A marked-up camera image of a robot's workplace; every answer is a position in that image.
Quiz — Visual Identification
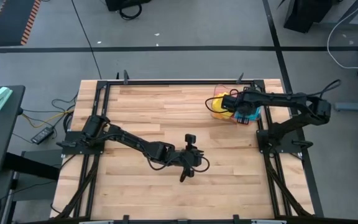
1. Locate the yellow floor cable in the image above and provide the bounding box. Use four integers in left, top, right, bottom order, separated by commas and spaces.
21, 108, 75, 129

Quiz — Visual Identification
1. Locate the black orange-striped floor mat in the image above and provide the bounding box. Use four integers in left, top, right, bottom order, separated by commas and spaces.
0, 0, 42, 47

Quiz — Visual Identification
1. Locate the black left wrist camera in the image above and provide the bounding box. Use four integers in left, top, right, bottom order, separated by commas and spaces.
184, 133, 198, 151

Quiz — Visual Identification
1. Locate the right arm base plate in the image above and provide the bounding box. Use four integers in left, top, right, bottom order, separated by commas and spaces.
257, 129, 314, 154

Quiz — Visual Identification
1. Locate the black cabinet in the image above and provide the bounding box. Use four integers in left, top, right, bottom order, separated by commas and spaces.
283, 0, 335, 34

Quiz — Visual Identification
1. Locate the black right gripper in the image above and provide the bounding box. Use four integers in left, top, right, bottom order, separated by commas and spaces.
221, 89, 258, 126

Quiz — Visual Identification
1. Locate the black equipment base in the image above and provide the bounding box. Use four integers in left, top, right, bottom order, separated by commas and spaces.
104, 0, 152, 12

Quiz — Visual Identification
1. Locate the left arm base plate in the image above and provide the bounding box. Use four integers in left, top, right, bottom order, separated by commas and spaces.
56, 130, 107, 156

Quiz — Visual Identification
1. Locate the black power adapter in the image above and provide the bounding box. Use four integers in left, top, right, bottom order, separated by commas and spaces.
30, 126, 55, 146

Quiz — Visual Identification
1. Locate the black coiled cable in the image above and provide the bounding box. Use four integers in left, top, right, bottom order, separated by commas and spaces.
119, 3, 143, 21

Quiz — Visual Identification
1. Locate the black side table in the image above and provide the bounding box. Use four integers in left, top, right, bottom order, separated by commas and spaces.
0, 85, 27, 177

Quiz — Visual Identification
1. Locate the yellow microfiber towel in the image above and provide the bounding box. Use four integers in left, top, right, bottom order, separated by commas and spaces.
211, 91, 235, 121

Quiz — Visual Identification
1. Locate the grey metal desk frame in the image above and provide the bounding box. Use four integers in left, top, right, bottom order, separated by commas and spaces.
0, 149, 62, 224

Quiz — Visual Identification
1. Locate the blue microfiber towel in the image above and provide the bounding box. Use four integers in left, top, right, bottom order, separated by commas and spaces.
234, 106, 262, 124

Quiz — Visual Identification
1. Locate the clear plastic bin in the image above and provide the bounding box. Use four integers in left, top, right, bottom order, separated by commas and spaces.
211, 83, 263, 126

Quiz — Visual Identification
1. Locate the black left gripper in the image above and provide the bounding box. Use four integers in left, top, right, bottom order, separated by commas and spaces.
166, 147, 205, 184

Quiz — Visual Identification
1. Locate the long black floor cable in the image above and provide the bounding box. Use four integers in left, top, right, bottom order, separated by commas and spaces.
70, 0, 103, 80

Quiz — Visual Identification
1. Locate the white floor cable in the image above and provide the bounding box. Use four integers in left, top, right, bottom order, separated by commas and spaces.
326, 0, 358, 70

